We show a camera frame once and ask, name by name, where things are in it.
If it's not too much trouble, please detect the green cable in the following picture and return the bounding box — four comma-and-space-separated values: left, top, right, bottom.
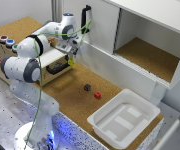
23, 20, 92, 150

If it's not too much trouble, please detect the white sliding door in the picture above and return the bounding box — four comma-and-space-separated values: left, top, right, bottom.
63, 0, 121, 55

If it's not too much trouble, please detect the purple block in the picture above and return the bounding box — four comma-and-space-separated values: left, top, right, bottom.
83, 83, 92, 92

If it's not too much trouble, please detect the yellow block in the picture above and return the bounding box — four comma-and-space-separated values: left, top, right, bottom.
67, 58, 75, 66

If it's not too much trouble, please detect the white cabinet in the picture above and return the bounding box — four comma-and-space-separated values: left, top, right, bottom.
62, 0, 180, 107

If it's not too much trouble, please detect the white plastic box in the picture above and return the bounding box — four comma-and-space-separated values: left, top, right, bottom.
86, 88, 161, 150

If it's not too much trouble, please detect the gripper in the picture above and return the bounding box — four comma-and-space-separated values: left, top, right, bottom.
55, 35, 83, 57

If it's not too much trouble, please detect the wooden drawer box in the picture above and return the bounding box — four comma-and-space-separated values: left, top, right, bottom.
0, 16, 65, 84

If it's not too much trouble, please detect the wooden drawer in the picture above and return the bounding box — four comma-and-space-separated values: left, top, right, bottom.
38, 48, 74, 86

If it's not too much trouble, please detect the blue button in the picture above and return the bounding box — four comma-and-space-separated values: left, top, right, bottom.
5, 38, 16, 49

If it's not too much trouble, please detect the black door handle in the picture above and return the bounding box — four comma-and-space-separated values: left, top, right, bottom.
80, 4, 92, 36

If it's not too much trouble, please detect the red button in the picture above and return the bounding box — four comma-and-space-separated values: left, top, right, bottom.
0, 34, 9, 44

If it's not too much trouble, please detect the green button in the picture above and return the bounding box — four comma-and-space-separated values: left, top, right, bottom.
11, 44, 20, 54

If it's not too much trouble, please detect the black drawer handle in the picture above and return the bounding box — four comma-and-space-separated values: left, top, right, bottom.
45, 61, 71, 75

